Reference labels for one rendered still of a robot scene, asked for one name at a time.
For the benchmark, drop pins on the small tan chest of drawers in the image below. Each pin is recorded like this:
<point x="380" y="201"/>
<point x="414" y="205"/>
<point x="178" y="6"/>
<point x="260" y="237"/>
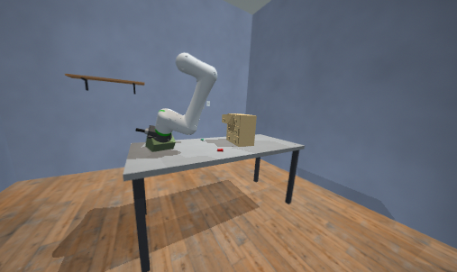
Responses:
<point x="247" y="129"/>

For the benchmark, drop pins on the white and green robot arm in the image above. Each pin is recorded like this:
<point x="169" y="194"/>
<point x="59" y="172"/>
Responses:
<point x="167" y="119"/>

